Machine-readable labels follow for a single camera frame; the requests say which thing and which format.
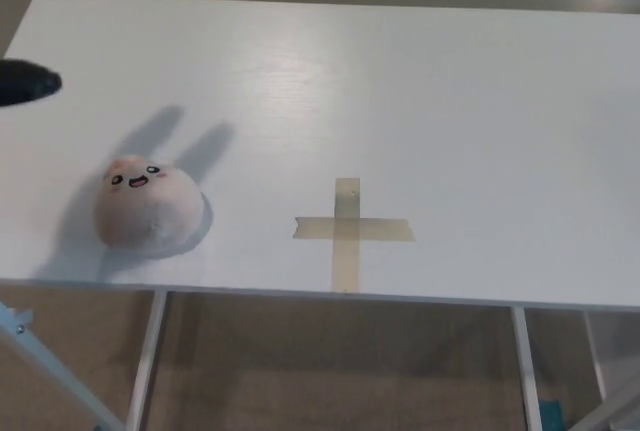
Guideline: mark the light blue metal frame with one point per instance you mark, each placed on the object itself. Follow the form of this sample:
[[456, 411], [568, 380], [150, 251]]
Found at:
[[45, 371]]

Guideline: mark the white table leg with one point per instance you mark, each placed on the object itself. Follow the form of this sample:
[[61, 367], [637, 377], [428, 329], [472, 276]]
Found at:
[[145, 366], [527, 371], [596, 356]]

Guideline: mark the grey metal frame bar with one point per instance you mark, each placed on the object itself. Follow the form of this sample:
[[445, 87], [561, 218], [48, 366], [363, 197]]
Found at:
[[615, 408]]

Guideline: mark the pink dumpling plush toy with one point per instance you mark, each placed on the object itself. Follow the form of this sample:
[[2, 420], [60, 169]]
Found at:
[[150, 206]]

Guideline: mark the teal floor tape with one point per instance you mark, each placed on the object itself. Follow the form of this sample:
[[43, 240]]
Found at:
[[552, 416]]

